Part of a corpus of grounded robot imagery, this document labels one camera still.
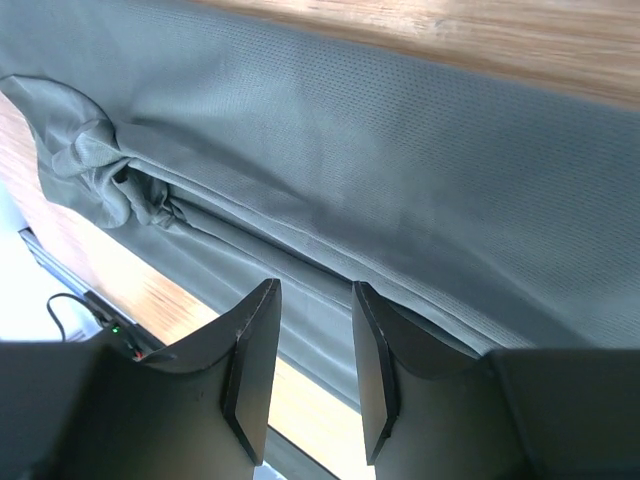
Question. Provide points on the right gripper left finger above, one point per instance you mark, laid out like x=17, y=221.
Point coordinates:
x=196, y=409

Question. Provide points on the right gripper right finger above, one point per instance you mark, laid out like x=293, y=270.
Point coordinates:
x=430, y=411

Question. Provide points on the grey t shirt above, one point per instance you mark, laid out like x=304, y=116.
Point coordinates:
x=476, y=161

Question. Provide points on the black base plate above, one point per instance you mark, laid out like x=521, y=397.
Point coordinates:
x=120, y=330

